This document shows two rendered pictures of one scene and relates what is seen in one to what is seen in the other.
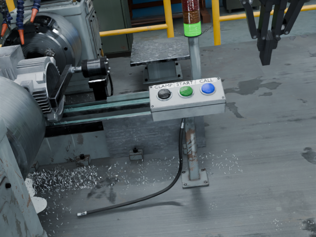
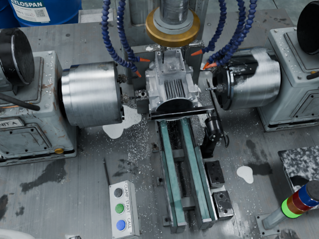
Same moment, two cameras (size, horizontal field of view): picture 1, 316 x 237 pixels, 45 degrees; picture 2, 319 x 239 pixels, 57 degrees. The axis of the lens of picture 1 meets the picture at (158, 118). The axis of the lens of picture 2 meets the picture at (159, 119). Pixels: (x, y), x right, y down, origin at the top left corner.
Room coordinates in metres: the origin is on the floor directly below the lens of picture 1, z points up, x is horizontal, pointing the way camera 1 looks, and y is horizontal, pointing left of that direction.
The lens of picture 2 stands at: (0.84, -0.33, 1.99)
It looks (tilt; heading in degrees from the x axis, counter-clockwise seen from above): 58 degrees down; 78
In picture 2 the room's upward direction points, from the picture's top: 1 degrees clockwise
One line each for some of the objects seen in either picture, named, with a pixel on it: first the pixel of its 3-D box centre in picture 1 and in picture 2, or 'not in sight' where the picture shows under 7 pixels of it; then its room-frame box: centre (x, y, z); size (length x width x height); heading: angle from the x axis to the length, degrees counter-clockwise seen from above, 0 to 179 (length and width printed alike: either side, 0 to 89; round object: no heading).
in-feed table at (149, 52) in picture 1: (160, 61); (315, 179); (1.55, -0.05, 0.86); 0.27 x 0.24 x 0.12; 177
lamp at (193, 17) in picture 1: (191, 15); (299, 202); (1.32, -0.17, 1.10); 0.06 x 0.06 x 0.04
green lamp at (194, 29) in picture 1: (192, 28); (293, 206); (1.32, -0.17, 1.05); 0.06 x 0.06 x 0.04
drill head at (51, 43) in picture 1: (46, 48); (249, 77); (1.37, 0.37, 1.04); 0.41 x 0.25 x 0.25; 177
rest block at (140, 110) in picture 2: not in sight; (143, 101); (0.93, 0.46, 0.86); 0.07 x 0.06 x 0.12; 177
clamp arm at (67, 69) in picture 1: (63, 84); (182, 113); (1.06, 0.27, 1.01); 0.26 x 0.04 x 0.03; 177
